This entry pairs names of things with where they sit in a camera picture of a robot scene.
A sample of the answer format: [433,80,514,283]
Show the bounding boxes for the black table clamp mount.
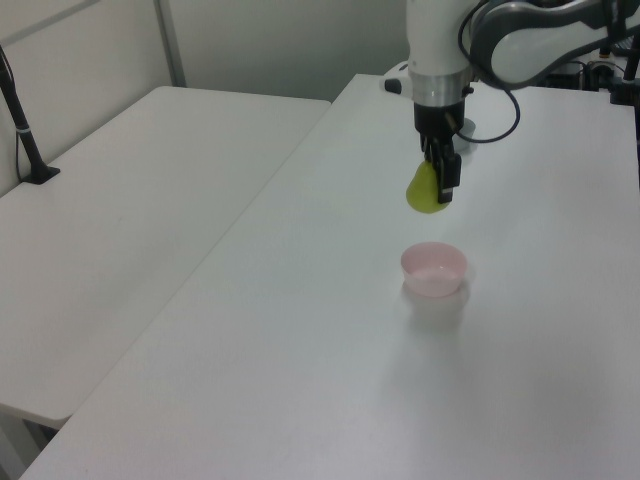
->
[606,38,640,107]

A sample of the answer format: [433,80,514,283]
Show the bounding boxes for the black stand with clamp base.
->
[0,43,62,187]

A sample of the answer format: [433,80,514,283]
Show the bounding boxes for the green pear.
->
[403,160,454,217]

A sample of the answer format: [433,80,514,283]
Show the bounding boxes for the white device with grey tip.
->
[383,61,414,97]

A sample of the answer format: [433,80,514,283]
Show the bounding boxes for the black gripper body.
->
[413,98,470,145]

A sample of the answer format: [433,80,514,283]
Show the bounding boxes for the background lab equipment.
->
[547,42,617,92]

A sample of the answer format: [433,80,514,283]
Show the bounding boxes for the white side table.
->
[0,85,333,430]

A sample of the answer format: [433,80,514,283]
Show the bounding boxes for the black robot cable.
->
[458,0,523,144]

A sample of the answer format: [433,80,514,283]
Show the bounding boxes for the pink plastic bowl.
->
[400,240,469,300]

